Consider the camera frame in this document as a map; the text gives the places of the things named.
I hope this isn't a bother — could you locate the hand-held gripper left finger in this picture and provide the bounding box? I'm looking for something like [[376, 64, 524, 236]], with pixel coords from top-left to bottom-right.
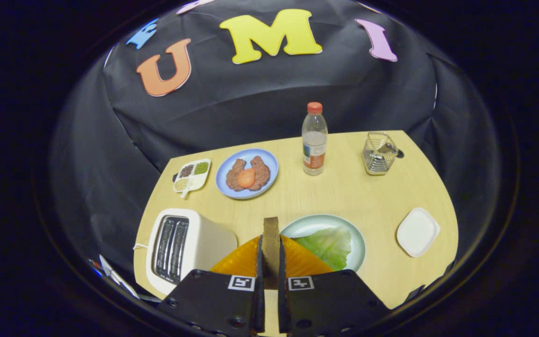
[[157, 234, 266, 337]]

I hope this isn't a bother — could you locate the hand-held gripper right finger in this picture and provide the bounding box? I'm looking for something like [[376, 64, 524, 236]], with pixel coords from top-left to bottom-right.
[[278, 234, 392, 337]]

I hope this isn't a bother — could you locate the dark brown toast slice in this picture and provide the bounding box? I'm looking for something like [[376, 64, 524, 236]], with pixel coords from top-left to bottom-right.
[[263, 217, 281, 291]]

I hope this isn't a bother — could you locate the green lettuce leaf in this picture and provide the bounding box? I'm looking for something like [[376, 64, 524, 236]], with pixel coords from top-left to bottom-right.
[[294, 227, 352, 271]]

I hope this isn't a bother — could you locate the white toaster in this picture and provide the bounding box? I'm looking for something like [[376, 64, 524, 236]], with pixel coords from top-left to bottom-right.
[[146, 208, 239, 296]]

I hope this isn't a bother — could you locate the light green plate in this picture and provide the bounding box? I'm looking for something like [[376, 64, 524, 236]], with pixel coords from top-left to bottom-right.
[[280, 214, 366, 273]]

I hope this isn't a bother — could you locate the blue plate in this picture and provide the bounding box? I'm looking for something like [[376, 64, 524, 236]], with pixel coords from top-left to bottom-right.
[[215, 148, 279, 200]]

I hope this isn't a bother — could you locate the orange tomato slice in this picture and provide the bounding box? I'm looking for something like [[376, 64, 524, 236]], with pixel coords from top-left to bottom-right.
[[237, 168, 256, 189]]

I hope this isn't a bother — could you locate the brown meat patty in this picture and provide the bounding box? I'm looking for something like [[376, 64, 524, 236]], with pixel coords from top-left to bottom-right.
[[226, 158, 248, 192], [249, 156, 271, 191]]

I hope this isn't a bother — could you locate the white compartment seasoning tray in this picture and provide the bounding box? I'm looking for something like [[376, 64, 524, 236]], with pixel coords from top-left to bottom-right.
[[173, 159, 212, 198]]

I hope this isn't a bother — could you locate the white flat object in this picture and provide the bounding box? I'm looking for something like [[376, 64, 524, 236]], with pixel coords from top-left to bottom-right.
[[89, 255, 139, 300]]

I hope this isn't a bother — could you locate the white square dish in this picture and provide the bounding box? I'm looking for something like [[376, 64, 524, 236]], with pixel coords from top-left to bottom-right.
[[396, 207, 441, 258]]

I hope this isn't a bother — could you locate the clear plastic bottle red cap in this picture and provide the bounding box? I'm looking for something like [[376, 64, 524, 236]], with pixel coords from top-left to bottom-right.
[[302, 102, 328, 176]]

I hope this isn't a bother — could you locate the black backdrop cloth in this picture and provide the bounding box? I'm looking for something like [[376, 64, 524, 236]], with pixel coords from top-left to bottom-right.
[[50, 0, 497, 300]]

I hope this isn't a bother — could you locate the metal wire utensil holder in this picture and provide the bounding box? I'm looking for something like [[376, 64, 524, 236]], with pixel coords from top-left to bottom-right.
[[362, 132, 399, 176]]

